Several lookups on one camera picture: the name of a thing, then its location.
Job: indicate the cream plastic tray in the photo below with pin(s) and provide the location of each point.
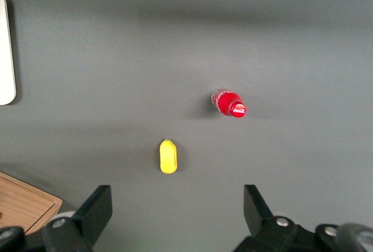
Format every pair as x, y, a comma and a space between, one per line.
6, 59

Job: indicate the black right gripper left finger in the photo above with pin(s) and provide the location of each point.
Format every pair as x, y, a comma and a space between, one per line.
93, 217

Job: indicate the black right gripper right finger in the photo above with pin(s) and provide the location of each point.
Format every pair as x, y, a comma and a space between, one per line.
259, 220

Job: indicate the wooden drawer cabinet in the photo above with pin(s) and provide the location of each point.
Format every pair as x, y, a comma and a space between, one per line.
20, 202

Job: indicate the yellow toy lemon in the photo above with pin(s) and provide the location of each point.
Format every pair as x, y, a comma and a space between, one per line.
168, 158

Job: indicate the red cola bottle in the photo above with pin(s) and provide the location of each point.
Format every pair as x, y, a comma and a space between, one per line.
227, 104

